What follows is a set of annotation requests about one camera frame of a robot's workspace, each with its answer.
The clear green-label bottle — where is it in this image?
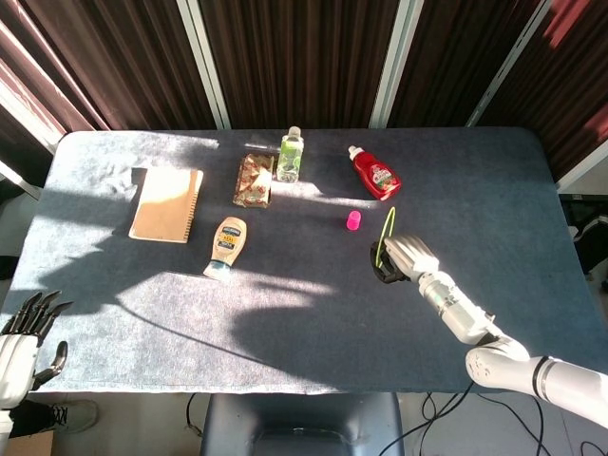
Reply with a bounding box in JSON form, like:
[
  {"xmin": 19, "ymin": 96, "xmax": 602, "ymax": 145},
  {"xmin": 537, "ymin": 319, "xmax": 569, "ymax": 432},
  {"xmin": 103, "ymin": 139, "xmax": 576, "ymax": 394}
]
[{"xmin": 275, "ymin": 125, "xmax": 305, "ymax": 184}]

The beige mayonnaise squeeze bottle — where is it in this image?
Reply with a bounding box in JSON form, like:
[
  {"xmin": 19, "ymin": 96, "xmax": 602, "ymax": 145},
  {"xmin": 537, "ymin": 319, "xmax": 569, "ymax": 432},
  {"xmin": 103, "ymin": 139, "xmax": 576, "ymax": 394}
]
[{"xmin": 202, "ymin": 216, "xmax": 249, "ymax": 283}]

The cardboard box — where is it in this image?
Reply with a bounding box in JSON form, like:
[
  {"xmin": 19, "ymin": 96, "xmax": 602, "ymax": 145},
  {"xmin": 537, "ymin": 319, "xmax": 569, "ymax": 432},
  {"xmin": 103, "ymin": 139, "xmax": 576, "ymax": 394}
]
[{"xmin": 3, "ymin": 429, "xmax": 54, "ymax": 456}]

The dark pleated curtain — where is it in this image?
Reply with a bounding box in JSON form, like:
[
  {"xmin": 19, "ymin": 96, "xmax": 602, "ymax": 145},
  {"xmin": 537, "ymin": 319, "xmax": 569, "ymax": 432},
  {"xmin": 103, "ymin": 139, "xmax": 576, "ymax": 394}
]
[{"xmin": 0, "ymin": 0, "xmax": 608, "ymax": 186}]

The yellow thin ring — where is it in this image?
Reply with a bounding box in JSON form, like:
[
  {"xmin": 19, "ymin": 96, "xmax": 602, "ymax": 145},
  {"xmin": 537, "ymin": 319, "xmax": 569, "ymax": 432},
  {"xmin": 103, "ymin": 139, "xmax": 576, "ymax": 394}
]
[{"xmin": 374, "ymin": 206, "xmax": 397, "ymax": 267}]

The black floor cable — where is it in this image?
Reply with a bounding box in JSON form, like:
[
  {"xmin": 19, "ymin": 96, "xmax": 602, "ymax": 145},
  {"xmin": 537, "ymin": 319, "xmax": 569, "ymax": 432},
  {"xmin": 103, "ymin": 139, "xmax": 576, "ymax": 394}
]
[
  {"xmin": 185, "ymin": 392, "xmax": 205, "ymax": 438},
  {"xmin": 379, "ymin": 379, "xmax": 608, "ymax": 456}
]

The blue felt table cloth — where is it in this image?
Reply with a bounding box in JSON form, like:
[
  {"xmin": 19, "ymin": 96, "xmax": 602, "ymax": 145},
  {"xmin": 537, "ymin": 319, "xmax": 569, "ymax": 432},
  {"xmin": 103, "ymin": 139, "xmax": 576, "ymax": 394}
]
[{"xmin": 0, "ymin": 125, "xmax": 608, "ymax": 395}]

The dark blue chair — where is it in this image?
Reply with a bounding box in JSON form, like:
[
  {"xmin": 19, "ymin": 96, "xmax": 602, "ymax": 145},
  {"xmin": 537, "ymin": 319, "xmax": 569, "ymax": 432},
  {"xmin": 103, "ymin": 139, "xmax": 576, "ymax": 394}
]
[{"xmin": 199, "ymin": 391, "xmax": 406, "ymax": 456}]

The red sauce bottle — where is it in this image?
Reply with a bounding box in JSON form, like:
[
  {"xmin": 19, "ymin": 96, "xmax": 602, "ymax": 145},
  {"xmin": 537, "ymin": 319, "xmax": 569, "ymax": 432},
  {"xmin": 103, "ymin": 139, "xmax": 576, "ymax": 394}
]
[{"xmin": 347, "ymin": 144, "xmax": 403, "ymax": 202}]

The grey sneaker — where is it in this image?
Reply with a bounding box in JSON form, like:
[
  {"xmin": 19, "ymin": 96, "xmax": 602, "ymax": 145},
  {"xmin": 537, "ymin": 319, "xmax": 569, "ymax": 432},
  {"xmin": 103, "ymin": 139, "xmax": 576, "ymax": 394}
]
[{"xmin": 9, "ymin": 398, "xmax": 100, "ymax": 438}]

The brown spiral notebook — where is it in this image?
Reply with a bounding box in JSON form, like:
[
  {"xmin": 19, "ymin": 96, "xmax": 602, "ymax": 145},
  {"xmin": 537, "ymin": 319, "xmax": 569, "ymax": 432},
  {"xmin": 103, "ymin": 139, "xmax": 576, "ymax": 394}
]
[{"xmin": 127, "ymin": 165, "xmax": 205, "ymax": 245}]

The patterned snack packet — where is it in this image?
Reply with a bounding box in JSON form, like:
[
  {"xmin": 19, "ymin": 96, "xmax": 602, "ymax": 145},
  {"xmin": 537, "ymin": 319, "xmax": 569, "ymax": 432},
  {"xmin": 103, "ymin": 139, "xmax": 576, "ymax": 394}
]
[{"xmin": 232, "ymin": 152, "xmax": 276, "ymax": 209}]

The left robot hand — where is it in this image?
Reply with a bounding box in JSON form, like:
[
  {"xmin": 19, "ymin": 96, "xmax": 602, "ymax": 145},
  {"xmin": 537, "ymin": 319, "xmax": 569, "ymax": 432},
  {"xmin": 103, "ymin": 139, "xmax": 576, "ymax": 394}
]
[{"xmin": 0, "ymin": 289, "xmax": 75, "ymax": 409}]

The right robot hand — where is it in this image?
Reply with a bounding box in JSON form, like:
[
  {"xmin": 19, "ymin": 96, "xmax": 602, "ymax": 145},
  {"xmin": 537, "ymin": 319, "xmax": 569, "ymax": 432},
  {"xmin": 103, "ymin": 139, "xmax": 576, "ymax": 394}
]
[{"xmin": 369, "ymin": 233, "xmax": 440, "ymax": 285}]

